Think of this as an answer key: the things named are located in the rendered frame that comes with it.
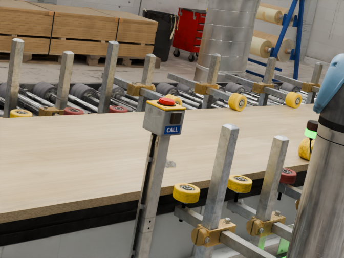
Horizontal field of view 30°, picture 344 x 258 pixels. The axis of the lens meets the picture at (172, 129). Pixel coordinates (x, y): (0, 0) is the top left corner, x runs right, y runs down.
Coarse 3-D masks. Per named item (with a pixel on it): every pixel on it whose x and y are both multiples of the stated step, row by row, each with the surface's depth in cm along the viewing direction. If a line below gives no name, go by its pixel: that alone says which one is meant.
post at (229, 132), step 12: (228, 132) 173; (228, 144) 174; (216, 156) 177; (228, 156) 175; (216, 168) 177; (228, 168) 177; (216, 180) 177; (216, 192) 177; (216, 204) 178; (204, 216) 181; (216, 216) 180; (204, 252) 182
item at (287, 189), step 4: (280, 184) 228; (288, 184) 229; (280, 188) 228; (284, 188) 227; (288, 188) 226; (292, 188) 226; (296, 188) 226; (284, 192) 227; (288, 192) 226; (292, 192) 225; (296, 192) 224; (300, 192) 223; (292, 196) 225; (296, 196) 224
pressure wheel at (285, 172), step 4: (284, 168) 231; (284, 172) 228; (288, 172) 228; (292, 172) 229; (284, 176) 225; (288, 176) 225; (292, 176) 225; (280, 180) 226; (284, 180) 225; (288, 180) 225; (292, 180) 226; (284, 184) 228; (280, 192) 230; (280, 196) 230
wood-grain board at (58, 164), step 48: (0, 144) 202; (48, 144) 211; (96, 144) 220; (144, 144) 231; (192, 144) 242; (240, 144) 254; (288, 144) 268; (0, 192) 166; (48, 192) 172; (96, 192) 178
